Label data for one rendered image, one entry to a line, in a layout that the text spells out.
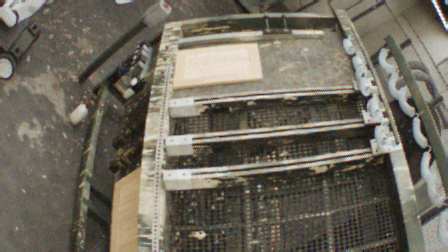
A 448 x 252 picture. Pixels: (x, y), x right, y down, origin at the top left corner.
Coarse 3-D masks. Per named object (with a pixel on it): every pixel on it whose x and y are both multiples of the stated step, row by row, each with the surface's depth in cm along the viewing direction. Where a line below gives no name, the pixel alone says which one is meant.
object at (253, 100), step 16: (352, 80) 270; (368, 80) 269; (208, 96) 277; (224, 96) 275; (240, 96) 275; (256, 96) 274; (272, 96) 271; (288, 96) 271; (304, 96) 270; (320, 96) 270; (336, 96) 270; (352, 96) 270; (176, 112) 276; (192, 112) 276; (208, 112) 277
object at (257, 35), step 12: (204, 36) 329; (216, 36) 327; (228, 36) 326; (240, 36) 325; (252, 36) 325; (264, 36) 325; (276, 36) 324; (288, 36) 324; (300, 36) 324; (312, 36) 323
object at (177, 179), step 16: (400, 144) 228; (288, 160) 237; (304, 160) 235; (320, 160) 235; (336, 160) 232; (352, 160) 231; (368, 160) 232; (176, 176) 237; (192, 176) 236; (208, 176) 235; (224, 176) 235; (240, 176) 235; (256, 176) 235; (272, 176) 235; (288, 176) 236; (304, 176) 236
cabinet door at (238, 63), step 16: (208, 48) 321; (224, 48) 319; (240, 48) 317; (256, 48) 316; (176, 64) 312; (192, 64) 310; (208, 64) 308; (224, 64) 306; (240, 64) 305; (256, 64) 303; (176, 80) 300; (192, 80) 298; (208, 80) 296; (224, 80) 294; (240, 80) 294; (256, 80) 294
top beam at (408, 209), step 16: (336, 16) 332; (352, 32) 312; (368, 96) 269; (384, 128) 239; (400, 160) 220; (400, 176) 213; (400, 192) 205; (400, 208) 200; (416, 208) 195; (400, 224) 197; (416, 224) 188; (416, 240) 181
